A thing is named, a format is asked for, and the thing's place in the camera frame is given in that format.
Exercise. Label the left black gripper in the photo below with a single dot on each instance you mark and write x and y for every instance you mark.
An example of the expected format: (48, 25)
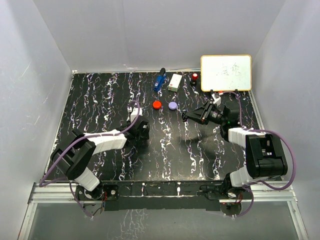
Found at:
(144, 136)

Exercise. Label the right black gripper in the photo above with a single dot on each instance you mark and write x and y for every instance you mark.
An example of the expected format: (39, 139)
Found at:
(200, 114)

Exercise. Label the orange earbud charging case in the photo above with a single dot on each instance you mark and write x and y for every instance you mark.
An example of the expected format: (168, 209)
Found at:
(157, 105)

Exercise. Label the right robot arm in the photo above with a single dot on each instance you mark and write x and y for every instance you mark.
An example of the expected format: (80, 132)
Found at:
(264, 155)

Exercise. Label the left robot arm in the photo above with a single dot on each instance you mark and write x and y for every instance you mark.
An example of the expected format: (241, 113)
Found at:
(74, 153)

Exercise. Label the red emergency stop button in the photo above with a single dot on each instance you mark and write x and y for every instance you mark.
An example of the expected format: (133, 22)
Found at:
(194, 79)

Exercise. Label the white rectangular box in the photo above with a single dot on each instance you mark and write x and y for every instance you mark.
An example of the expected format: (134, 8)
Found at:
(174, 83)

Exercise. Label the blue black stapler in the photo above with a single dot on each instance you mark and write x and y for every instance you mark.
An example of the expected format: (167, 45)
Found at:
(161, 76)

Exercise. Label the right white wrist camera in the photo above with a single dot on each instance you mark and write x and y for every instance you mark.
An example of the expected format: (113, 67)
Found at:
(216, 99)

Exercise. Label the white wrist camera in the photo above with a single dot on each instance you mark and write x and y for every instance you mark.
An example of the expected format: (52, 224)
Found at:
(133, 112)
(216, 99)

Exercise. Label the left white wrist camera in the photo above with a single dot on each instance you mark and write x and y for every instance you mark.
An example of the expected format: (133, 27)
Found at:
(133, 112)

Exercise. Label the white whiteboard wooden frame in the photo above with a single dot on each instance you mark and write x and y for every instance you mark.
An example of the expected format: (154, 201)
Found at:
(226, 72)

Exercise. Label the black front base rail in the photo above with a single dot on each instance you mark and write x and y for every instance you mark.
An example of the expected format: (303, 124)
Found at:
(163, 195)

